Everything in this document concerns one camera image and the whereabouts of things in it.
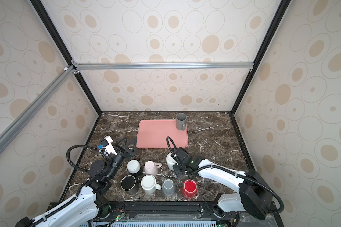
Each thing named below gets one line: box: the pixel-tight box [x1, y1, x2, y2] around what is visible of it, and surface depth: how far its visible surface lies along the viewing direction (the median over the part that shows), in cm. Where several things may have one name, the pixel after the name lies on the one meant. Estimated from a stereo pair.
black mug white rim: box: [120, 174, 139, 195], surface depth 76 cm
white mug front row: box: [140, 174, 162, 194], surface depth 78 cm
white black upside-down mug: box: [126, 159, 143, 177], surface depth 82 cm
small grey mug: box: [161, 178, 175, 197], surface depth 76 cm
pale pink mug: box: [143, 160, 163, 177], surface depth 82 cm
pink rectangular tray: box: [136, 119, 189, 149], surface depth 111 cm
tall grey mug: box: [175, 112, 188, 131], surface depth 103 cm
